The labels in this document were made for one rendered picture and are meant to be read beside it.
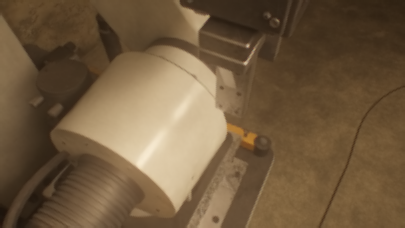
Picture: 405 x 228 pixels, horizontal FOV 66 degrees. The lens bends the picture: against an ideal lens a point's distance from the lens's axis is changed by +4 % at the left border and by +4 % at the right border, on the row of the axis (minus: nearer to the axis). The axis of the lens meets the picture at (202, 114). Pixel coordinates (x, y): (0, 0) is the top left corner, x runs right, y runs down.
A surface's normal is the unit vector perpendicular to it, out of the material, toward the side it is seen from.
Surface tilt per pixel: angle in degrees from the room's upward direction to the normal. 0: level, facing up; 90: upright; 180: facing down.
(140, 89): 7
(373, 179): 0
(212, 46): 90
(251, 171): 0
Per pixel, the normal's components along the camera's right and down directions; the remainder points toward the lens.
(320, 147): 0.00, -0.60
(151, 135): 0.38, -0.31
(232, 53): -0.46, 0.71
